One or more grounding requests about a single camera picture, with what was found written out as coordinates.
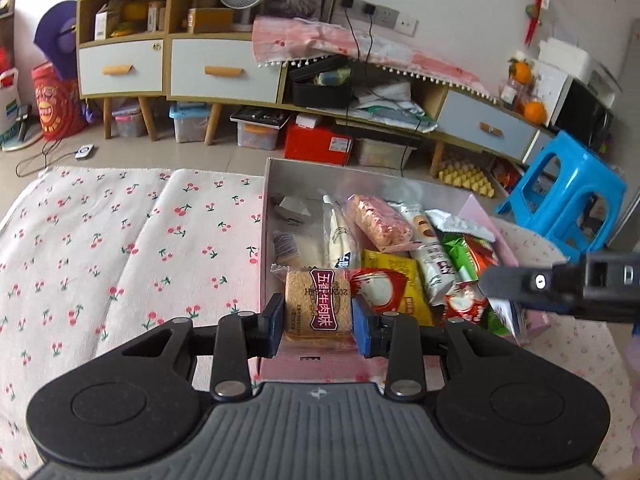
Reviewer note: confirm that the cherry print blanket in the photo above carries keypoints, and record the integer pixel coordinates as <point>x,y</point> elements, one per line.
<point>100,240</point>

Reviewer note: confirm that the pink cherry print cloth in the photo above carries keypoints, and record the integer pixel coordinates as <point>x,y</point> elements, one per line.
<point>310,40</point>

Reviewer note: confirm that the small white box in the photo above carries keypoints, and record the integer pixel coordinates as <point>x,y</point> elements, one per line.
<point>309,121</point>

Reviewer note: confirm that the purple striped snack packet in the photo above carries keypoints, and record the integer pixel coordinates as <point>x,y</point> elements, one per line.
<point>286,245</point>

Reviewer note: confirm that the red wall decoration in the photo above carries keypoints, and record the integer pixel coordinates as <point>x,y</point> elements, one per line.
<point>537,10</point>

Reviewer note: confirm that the blue plastic stool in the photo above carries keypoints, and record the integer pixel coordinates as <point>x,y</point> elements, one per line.
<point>565,170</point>

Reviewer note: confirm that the blue lid storage bin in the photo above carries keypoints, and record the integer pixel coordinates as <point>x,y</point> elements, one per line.
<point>190,125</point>

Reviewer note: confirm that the purple hat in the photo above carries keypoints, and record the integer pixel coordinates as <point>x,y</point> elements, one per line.
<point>57,35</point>

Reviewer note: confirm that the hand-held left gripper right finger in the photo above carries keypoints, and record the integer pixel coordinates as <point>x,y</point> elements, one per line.
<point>361,327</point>

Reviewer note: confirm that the white green paper bags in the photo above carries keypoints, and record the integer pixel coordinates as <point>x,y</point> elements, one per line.
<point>390,105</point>

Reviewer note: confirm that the round floor scale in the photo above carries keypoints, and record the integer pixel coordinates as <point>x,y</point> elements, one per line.
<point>22,142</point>

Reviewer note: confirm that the wall power outlets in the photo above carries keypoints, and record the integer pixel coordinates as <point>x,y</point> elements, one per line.
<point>385,15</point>

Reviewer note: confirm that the black microwave oven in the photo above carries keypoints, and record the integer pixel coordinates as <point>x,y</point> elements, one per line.
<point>582,117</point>

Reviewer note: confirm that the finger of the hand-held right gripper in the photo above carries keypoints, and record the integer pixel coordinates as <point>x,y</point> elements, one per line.
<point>515,285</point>

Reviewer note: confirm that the red cardboard box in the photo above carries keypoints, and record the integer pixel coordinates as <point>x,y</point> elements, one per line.
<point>315,145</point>

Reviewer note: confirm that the long cream snack packet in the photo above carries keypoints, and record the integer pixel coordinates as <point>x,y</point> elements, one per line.
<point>337,232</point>

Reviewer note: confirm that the small clear storage bin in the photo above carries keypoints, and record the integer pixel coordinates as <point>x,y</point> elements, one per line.
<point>130,122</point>

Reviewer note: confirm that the yellow blue sponge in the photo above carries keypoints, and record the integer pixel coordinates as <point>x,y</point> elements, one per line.
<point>330,78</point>

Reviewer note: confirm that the clear plastic storage bin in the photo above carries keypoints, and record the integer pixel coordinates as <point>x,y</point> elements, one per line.
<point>257,137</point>

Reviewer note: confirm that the pink rice puff packet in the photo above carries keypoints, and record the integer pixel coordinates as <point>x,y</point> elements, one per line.
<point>377,222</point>

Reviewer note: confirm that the white boxes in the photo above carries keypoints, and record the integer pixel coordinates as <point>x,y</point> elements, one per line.
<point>570,60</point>

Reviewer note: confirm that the black flat device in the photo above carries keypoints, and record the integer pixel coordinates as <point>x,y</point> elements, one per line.
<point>260,116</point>

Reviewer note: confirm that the white cookie snack packet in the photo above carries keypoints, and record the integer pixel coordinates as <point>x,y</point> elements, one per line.
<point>437,265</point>

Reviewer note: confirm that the orange fruit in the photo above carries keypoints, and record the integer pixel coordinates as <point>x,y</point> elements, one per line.
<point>534,111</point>
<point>523,72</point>

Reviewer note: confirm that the black open case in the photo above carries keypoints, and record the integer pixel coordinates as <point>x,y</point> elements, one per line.
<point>320,95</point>

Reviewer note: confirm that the yellow round object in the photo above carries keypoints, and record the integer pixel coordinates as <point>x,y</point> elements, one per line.
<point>135,10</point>

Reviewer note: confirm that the red white snack packet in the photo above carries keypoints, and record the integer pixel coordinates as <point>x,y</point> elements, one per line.
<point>465,307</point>
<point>380,292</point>

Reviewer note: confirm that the brown cube snack packet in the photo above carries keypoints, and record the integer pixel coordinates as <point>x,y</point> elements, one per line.
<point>320,305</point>

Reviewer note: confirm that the white green shopping bag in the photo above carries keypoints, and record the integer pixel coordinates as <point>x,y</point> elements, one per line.
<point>7,105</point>

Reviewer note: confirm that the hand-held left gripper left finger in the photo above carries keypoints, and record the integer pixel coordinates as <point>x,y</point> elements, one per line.
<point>276,325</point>

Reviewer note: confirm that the white green snack packet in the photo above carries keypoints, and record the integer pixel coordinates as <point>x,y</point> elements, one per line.
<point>507,320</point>

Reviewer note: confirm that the red printed bag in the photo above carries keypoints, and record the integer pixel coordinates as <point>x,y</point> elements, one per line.
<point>55,105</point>

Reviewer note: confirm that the long clear storage bin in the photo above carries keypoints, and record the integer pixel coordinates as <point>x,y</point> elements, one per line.
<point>380,155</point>

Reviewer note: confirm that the small cardboard box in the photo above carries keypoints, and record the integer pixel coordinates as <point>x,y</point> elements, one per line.
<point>210,21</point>

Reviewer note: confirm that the yellow egg tray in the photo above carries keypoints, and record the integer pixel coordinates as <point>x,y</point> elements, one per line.
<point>467,177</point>

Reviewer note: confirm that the wooden cabinet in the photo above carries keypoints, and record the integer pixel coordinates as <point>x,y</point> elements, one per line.
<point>225,95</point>

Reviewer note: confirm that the white carton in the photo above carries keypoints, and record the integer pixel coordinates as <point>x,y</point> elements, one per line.
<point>102,22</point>

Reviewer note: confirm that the silver white snack packet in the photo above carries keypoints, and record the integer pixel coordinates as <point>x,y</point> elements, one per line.
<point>452,221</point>

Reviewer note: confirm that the small grey snack packet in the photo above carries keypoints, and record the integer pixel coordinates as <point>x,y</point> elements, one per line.
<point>295,207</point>

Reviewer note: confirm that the white power adapter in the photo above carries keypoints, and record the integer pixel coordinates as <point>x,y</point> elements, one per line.
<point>85,152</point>

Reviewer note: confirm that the pink box silver inside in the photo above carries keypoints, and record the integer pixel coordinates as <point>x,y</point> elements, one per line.
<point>310,180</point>

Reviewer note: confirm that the yellow snack packet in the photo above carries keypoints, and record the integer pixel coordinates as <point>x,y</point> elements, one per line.
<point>395,270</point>

